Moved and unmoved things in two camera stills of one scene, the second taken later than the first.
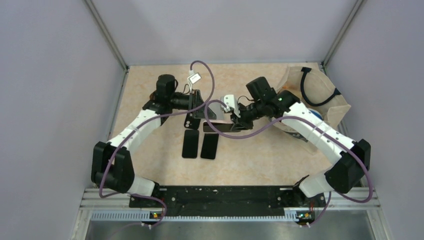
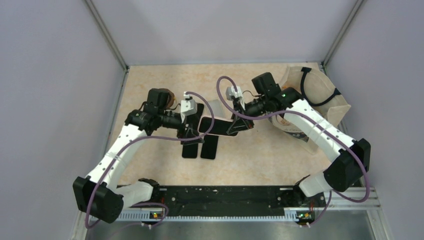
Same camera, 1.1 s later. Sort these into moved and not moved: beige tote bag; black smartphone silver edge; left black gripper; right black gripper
Moved: left black gripper
Not moved: beige tote bag; black smartphone silver edge; right black gripper
